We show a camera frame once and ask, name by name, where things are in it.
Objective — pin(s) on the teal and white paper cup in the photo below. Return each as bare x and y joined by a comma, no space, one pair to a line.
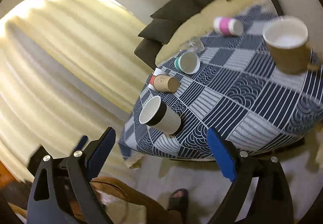
188,63

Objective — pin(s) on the pink and white paper cup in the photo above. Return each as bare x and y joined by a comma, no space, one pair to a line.
228,26

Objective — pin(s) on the blue patterned tablecloth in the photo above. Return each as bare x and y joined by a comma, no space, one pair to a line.
238,91

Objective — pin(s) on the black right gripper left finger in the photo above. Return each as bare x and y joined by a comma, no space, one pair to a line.
48,200

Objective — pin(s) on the large brown paper cup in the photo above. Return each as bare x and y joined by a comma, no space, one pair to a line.
286,39

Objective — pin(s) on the brown trouser leg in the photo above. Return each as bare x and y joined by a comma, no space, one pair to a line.
127,205

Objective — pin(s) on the cream curtain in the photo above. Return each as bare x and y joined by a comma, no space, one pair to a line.
68,69

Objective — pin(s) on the black sandal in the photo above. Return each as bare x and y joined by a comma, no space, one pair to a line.
179,201

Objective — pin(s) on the clear plastic cup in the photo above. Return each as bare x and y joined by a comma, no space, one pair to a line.
194,44

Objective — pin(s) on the black and white paper cup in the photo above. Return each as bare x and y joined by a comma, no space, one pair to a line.
158,115

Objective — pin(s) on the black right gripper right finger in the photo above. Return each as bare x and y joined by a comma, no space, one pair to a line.
259,191

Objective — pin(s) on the brown kraft paper cup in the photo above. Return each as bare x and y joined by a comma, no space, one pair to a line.
166,83

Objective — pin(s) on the red and white paper cup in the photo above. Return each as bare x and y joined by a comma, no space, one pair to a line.
156,72

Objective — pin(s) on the dark grey sofa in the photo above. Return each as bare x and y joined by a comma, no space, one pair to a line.
181,9

